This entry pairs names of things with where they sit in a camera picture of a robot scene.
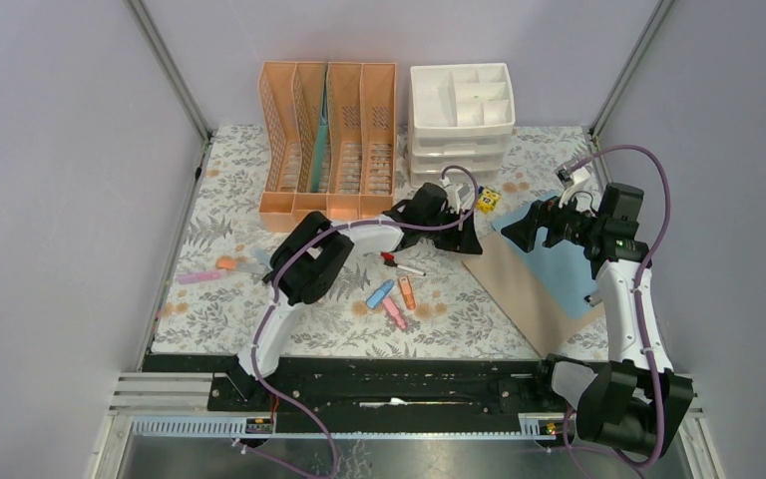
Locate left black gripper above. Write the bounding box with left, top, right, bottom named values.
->
left=419, top=207, right=482, bottom=253

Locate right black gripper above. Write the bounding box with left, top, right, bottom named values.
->
left=500, top=186, right=604, bottom=253

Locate light blue folder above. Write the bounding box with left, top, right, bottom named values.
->
left=485, top=229, right=596, bottom=321

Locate teal folder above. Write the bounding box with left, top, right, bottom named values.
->
left=309, top=63, right=329, bottom=193

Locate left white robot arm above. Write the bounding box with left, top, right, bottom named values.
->
left=227, top=181, right=483, bottom=410

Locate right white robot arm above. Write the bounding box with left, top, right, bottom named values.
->
left=500, top=183, right=694, bottom=460

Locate yellow owl eraser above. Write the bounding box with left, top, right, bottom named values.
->
left=475, top=186, right=502, bottom=214

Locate black cap white marker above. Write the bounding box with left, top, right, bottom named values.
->
left=384, top=259, right=426, bottom=276

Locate orange plastic file organizer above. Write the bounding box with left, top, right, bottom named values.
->
left=258, top=61, right=398, bottom=233

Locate orange highlighter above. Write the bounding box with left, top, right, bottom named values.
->
left=398, top=275, right=417, bottom=310

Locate white plastic drawer unit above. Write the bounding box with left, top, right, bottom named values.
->
left=407, top=63, right=516, bottom=187

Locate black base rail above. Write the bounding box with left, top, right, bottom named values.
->
left=143, top=354, right=567, bottom=435

